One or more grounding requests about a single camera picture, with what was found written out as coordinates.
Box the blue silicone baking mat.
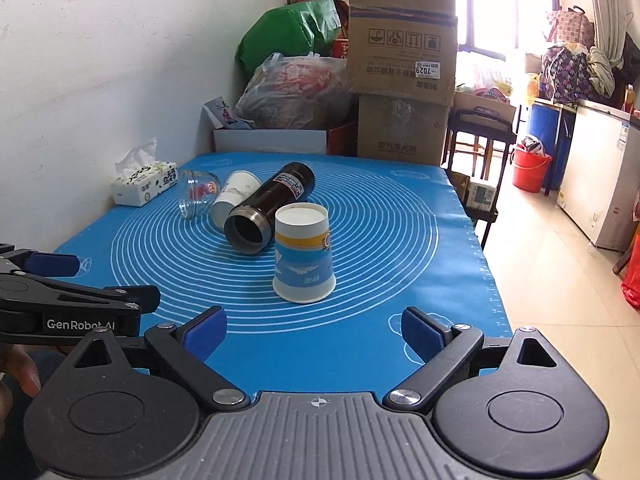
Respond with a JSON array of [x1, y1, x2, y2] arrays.
[[61, 156, 511, 394]]

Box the white printed carton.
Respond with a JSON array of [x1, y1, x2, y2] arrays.
[[203, 96, 253, 130]]

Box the blue sailboat paper cup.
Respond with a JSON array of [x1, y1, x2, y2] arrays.
[[272, 203, 336, 304]]

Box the upper cardboard box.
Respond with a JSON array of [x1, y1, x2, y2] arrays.
[[347, 0, 458, 106]]

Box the green bag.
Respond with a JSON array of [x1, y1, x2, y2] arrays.
[[235, 0, 342, 80]]

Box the cardboard box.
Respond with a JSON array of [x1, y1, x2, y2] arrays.
[[347, 0, 458, 106], [357, 94, 449, 166]]

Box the lower cardboard box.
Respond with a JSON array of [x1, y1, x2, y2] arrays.
[[357, 94, 449, 166]]

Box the black thermos bottle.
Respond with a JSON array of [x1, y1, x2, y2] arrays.
[[224, 162, 316, 255]]

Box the white tissue pack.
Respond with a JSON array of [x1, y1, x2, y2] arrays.
[[112, 138, 178, 207]]

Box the purple patterned bag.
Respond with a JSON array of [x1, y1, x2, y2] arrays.
[[539, 44, 602, 105]]

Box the red bucket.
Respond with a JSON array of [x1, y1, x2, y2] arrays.
[[513, 146, 552, 193]]

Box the white flat box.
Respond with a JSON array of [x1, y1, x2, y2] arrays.
[[214, 125, 357, 156]]

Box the white chest freezer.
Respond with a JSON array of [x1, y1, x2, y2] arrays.
[[556, 101, 639, 252]]

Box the clear plastic bag red contents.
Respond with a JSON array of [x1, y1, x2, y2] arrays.
[[234, 53, 352, 130]]

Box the black stool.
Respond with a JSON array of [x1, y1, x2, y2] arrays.
[[442, 108, 516, 249]]

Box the white paper cup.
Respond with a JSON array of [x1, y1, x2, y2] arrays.
[[210, 170, 262, 231]]

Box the person's left hand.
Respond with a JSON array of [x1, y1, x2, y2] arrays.
[[1, 344, 65, 443]]

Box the clear glass jar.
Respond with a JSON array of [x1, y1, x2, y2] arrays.
[[178, 169, 221, 220]]

